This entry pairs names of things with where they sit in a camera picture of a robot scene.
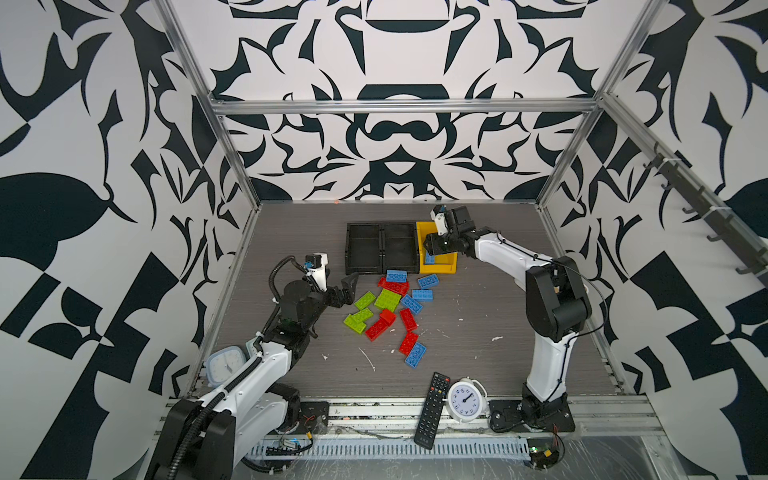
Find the blue lego brick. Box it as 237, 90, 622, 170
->
417, 274, 439, 290
405, 342, 427, 369
401, 294, 424, 316
411, 289, 434, 302

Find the red lego brick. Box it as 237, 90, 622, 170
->
400, 308, 418, 332
399, 331, 419, 356

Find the blue lego brick front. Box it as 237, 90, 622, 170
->
405, 342, 427, 369

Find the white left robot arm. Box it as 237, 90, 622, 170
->
145, 253, 359, 479

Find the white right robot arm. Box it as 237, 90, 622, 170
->
423, 205, 592, 433

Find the green small lego brick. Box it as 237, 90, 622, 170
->
354, 291, 377, 311

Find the green L-shaped lego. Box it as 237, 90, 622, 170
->
343, 308, 373, 334

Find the yellow storage bin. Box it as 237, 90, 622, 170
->
416, 221, 458, 275

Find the green square lego plate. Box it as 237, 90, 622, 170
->
374, 289, 402, 312

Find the black left storage bin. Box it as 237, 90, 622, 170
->
345, 223, 383, 275

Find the black storage bin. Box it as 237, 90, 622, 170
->
345, 223, 383, 275
380, 222, 419, 274

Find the red lego pair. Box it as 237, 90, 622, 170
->
364, 309, 396, 342

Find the black middle storage bin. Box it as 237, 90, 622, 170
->
380, 222, 419, 274

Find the red lego brick front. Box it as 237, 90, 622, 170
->
399, 331, 419, 356

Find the blue square clock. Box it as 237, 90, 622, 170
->
203, 345, 247, 388

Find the black remote control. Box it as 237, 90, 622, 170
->
413, 372, 450, 450

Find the white alarm clock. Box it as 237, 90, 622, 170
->
446, 377, 489, 423

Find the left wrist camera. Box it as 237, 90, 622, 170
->
304, 252, 328, 292

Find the white cable duct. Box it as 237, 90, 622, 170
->
246, 437, 530, 461

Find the wall hook rack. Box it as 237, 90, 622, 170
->
644, 141, 767, 287

